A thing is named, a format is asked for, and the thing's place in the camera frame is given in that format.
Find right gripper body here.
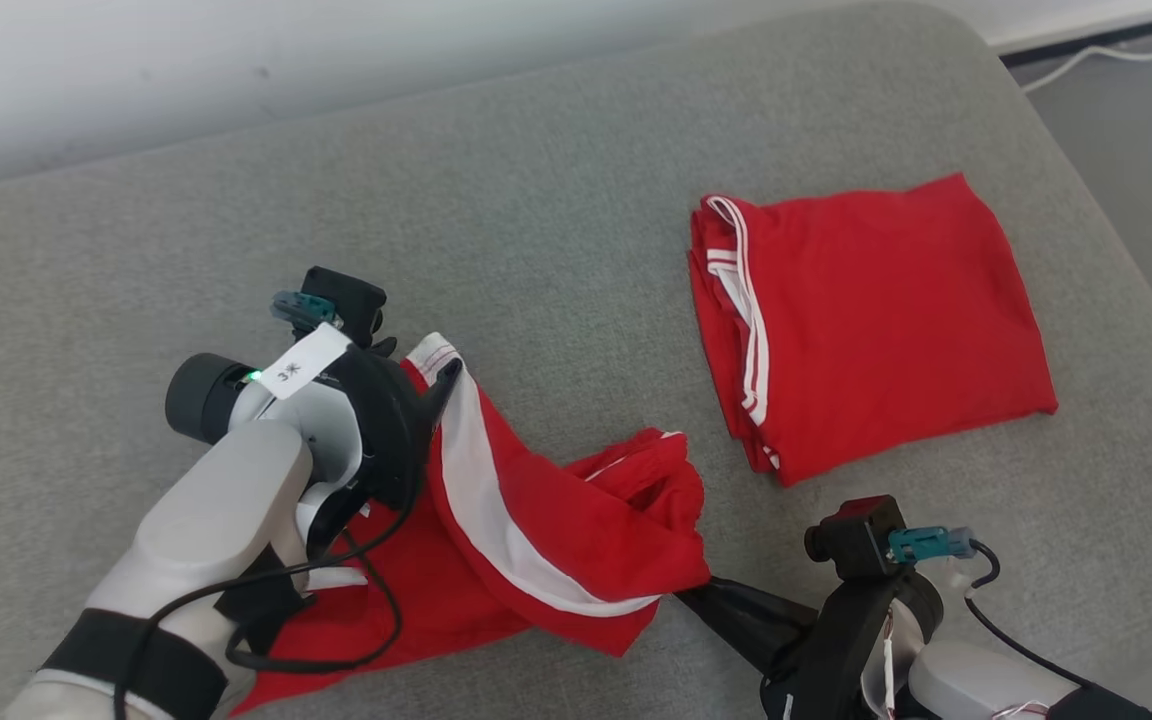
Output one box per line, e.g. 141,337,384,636
760,574,943,720

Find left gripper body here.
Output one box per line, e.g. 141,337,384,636
335,344,434,512

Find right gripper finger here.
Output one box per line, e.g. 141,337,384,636
675,577,818,674

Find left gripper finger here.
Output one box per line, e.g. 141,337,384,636
425,357,465,442

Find red shorts with white stripe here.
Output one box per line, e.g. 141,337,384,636
231,332,712,716

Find red basketball jersey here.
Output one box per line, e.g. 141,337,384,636
688,172,1059,488

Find white paper label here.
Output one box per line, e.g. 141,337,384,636
258,322,352,401

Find teal cable connector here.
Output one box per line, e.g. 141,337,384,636
886,527,977,564
271,290,339,333

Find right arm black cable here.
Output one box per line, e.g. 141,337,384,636
964,540,1097,691

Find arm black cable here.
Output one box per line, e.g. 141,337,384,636
114,480,429,720
964,540,1097,691

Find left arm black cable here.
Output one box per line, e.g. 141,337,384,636
114,480,429,720

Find white floor cable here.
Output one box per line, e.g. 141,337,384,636
1021,40,1152,94

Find dark wall baseboard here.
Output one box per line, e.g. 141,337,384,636
996,8,1152,67

